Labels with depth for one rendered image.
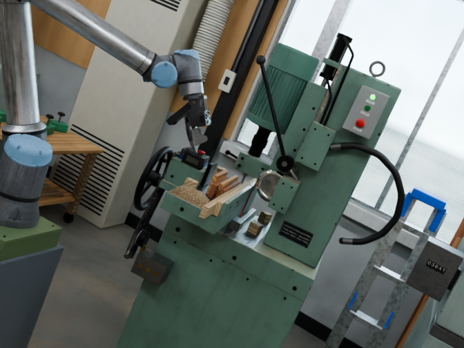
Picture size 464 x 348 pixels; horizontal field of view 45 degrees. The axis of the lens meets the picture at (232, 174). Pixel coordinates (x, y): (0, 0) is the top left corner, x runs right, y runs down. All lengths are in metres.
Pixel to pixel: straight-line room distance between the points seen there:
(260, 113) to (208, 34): 1.51
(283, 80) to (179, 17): 1.55
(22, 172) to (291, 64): 1.00
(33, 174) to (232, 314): 0.86
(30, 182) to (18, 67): 0.39
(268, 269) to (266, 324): 0.20
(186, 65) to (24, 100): 0.58
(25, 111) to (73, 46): 2.25
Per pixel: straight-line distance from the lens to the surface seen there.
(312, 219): 2.10
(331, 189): 2.08
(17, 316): 2.15
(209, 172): 2.14
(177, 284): 2.17
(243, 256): 2.06
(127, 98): 3.66
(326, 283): 3.57
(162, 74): 1.95
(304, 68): 2.11
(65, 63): 4.34
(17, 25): 2.04
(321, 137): 1.98
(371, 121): 1.99
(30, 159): 1.92
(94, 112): 3.79
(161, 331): 2.26
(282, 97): 2.11
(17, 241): 1.92
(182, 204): 1.91
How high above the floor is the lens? 1.44
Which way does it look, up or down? 12 degrees down
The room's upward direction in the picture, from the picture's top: 23 degrees clockwise
